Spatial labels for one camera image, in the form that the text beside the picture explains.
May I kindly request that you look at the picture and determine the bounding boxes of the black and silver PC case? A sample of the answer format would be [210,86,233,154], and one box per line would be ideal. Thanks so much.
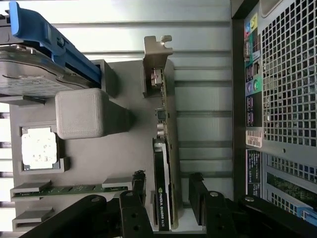
[230,0,317,238]

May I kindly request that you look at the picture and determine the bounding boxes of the green RAM stick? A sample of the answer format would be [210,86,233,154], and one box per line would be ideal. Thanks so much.
[12,184,129,199]

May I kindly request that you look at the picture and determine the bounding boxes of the grey plastic parts rack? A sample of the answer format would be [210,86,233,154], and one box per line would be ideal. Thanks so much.
[9,59,206,235]

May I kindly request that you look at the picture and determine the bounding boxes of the hard disk with blue carrier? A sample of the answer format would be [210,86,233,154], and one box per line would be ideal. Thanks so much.
[0,0,103,99]

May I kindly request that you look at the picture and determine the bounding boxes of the silver CPU chip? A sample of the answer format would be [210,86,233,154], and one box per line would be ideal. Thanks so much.
[21,127,60,171]

